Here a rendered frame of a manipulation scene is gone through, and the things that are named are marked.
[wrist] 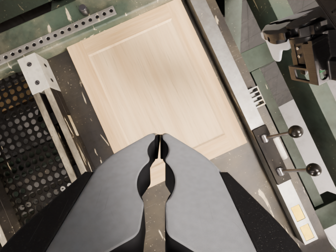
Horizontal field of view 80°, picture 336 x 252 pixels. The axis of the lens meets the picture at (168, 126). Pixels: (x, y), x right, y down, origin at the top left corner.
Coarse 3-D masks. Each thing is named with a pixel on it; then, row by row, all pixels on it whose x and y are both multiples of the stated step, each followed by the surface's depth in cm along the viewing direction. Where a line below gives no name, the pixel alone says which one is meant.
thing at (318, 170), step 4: (308, 164) 58; (312, 164) 57; (316, 164) 57; (276, 168) 67; (280, 168) 66; (300, 168) 61; (304, 168) 60; (308, 168) 58; (312, 168) 57; (316, 168) 56; (320, 168) 56; (280, 172) 66; (308, 172) 58; (312, 172) 57; (316, 172) 56; (320, 172) 56
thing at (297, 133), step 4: (292, 128) 57; (296, 128) 57; (300, 128) 57; (284, 132) 61; (288, 132) 59; (292, 132) 57; (296, 132) 57; (300, 132) 56; (260, 136) 67; (264, 136) 66; (268, 136) 65; (272, 136) 64; (276, 136) 63; (292, 136) 58; (296, 136) 57; (300, 136) 58; (264, 140) 66; (268, 140) 67
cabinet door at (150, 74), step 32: (128, 32) 71; (160, 32) 72; (192, 32) 71; (96, 64) 71; (128, 64) 71; (160, 64) 71; (192, 64) 71; (96, 96) 70; (128, 96) 71; (160, 96) 71; (192, 96) 71; (224, 96) 71; (128, 128) 70; (160, 128) 70; (192, 128) 71; (224, 128) 70; (160, 160) 70
